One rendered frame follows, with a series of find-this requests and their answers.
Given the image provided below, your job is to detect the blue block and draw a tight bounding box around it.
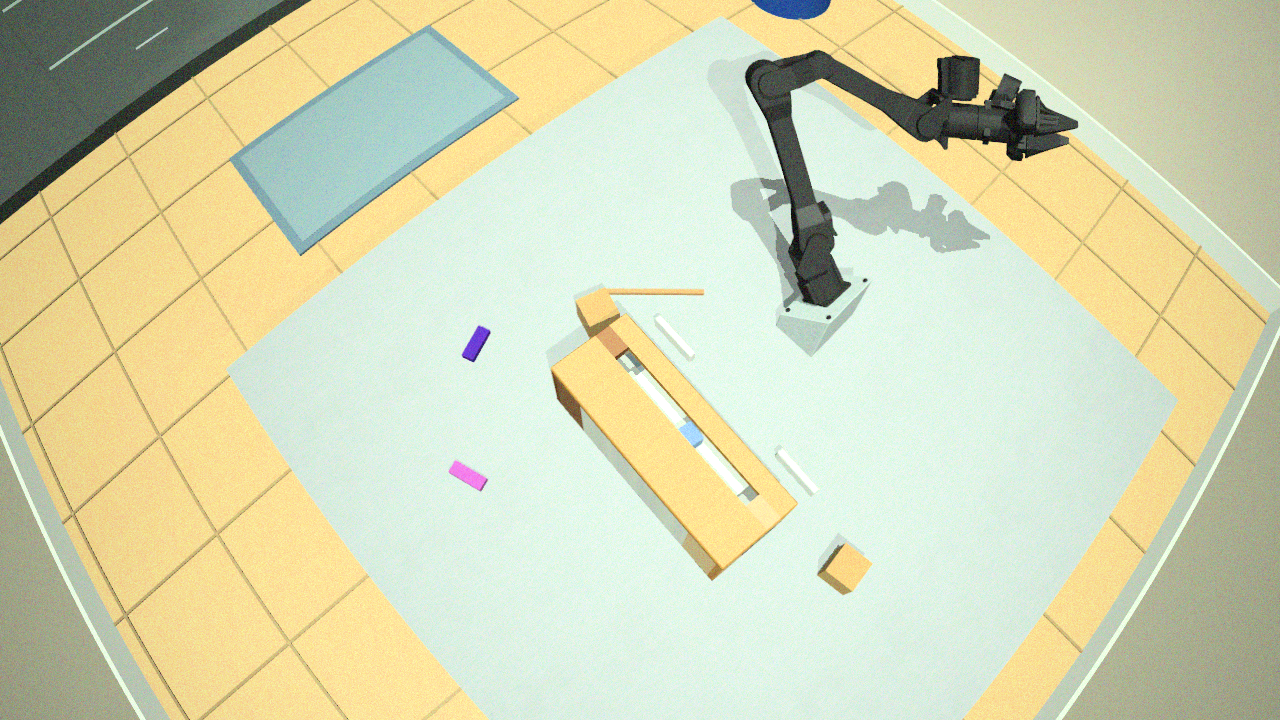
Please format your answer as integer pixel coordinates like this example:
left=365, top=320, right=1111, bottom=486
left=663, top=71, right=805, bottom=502
left=678, top=421, right=704, bottom=448

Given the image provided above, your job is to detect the small purple block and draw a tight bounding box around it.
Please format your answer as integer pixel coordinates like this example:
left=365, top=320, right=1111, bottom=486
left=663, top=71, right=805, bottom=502
left=461, top=325, right=492, bottom=363

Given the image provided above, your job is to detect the tan wooden rod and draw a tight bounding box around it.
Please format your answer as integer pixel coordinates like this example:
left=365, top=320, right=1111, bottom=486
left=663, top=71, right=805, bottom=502
left=605, top=288, right=705, bottom=295

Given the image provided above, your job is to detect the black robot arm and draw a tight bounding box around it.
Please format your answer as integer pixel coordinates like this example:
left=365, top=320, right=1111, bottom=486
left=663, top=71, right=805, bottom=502
left=745, top=50, right=980, bottom=307

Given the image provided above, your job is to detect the pink rectangular block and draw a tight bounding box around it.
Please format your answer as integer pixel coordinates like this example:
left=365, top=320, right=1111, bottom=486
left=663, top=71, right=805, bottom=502
left=449, top=461, right=486, bottom=492

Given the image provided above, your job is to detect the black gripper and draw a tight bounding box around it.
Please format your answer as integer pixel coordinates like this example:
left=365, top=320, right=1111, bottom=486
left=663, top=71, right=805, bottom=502
left=977, top=88, right=1078, bottom=161

